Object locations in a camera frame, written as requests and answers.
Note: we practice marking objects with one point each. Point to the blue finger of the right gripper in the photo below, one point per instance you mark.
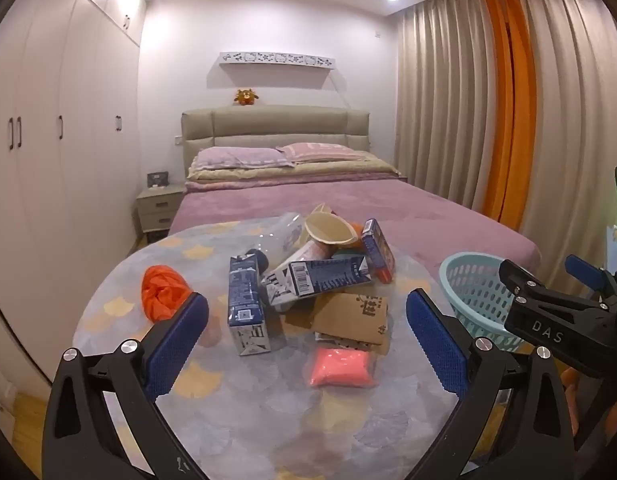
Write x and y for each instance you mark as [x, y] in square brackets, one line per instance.
[592, 277]

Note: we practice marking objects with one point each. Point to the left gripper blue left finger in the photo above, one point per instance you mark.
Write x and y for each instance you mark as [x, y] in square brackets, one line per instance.
[169, 343]

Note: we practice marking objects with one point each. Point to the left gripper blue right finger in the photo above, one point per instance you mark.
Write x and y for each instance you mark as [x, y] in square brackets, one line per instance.
[436, 333]

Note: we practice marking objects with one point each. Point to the orange plastic bag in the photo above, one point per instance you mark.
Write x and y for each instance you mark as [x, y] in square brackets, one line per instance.
[163, 292]

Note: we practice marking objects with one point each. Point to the blue milk carton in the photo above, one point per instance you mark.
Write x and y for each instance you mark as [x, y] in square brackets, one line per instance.
[246, 319]
[298, 280]

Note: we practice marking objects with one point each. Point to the brown paper bag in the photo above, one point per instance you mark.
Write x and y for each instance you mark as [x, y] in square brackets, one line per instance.
[345, 319]

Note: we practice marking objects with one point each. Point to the pink tissue packet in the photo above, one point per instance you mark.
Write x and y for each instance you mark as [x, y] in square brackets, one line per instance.
[343, 368]

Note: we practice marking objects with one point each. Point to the blue red snack box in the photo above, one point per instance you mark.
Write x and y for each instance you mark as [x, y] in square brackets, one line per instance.
[378, 251]

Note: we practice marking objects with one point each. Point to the clear plastic water bottle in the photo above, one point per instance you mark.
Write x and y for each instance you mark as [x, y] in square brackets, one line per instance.
[276, 240]

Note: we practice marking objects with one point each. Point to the orange paper cup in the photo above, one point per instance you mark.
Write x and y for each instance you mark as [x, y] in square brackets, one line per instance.
[332, 230]

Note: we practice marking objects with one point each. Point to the white pink-label drink bottle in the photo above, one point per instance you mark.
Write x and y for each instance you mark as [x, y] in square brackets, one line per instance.
[312, 251]

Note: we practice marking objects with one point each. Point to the light blue plastic basket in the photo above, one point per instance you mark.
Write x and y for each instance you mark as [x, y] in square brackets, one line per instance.
[470, 281]

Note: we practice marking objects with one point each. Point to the patterned round tablecloth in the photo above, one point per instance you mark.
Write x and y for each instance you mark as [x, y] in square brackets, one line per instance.
[258, 417]

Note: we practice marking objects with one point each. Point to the bed with pink cover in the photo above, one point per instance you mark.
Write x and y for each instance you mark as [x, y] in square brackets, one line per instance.
[422, 225]

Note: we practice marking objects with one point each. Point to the orange curtain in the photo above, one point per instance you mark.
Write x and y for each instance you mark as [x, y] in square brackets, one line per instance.
[516, 114]

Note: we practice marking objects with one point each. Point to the beige bedside table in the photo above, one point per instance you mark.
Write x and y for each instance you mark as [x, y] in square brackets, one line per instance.
[157, 209]

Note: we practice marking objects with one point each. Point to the beige curtain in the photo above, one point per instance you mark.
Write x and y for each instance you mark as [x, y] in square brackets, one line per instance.
[446, 107]

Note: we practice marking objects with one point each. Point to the purple pillow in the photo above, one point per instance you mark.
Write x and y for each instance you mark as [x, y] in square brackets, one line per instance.
[229, 157]

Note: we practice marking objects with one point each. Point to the folded beige quilt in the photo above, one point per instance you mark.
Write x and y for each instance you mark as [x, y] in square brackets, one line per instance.
[369, 164]

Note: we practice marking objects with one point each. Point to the pink pillow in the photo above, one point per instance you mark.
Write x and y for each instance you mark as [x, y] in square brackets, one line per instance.
[302, 153]

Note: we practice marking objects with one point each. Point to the beige padded headboard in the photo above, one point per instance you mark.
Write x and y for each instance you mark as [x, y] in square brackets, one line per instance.
[272, 126]

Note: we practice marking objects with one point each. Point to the orange plush toy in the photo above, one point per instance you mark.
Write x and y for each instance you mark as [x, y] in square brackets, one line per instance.
[245, 97]

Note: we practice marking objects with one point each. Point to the white built-in wardrobe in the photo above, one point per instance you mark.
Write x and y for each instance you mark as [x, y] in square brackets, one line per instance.
[69, 161]

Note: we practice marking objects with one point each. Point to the small black picture frame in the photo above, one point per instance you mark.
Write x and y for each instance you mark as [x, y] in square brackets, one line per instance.
[158, 179]

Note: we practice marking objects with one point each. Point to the white decorated wall shelf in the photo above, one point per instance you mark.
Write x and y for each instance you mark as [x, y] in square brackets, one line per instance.
[277, 58]

